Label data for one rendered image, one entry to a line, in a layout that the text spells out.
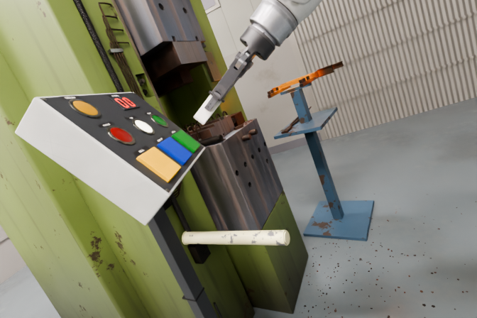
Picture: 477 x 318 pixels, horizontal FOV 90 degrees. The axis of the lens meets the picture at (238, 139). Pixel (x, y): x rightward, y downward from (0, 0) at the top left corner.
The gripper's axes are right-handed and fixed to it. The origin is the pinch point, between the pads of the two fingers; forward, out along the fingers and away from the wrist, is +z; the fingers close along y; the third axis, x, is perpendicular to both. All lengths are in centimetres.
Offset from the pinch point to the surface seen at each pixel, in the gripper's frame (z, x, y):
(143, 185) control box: 14.6, -0.5, -17.0
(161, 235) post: 33.2, -10.2, -1.9
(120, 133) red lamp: 12.7, 9.8, -10.4
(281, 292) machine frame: 55, -76, 40
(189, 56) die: -3, 24, 52
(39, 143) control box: 19.8, 18.0, -17.0
